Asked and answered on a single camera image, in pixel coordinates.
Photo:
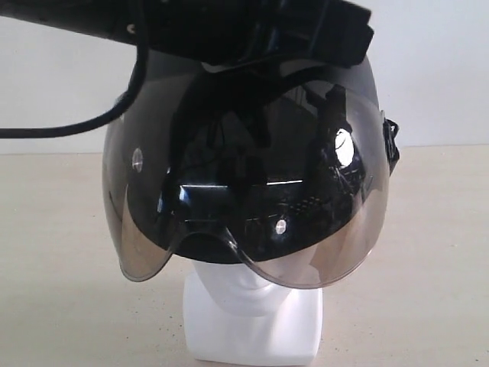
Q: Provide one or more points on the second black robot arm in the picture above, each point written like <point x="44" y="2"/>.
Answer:
<point x="113" y="20"/>

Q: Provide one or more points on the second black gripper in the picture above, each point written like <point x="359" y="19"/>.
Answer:
<point x="240" y="32"/>

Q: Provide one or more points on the white mannequin head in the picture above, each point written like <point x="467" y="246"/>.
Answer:
<point x="231" y="315"/>

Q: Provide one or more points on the black helmet with visor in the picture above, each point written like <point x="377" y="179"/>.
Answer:
<point x="281" y="166"/>

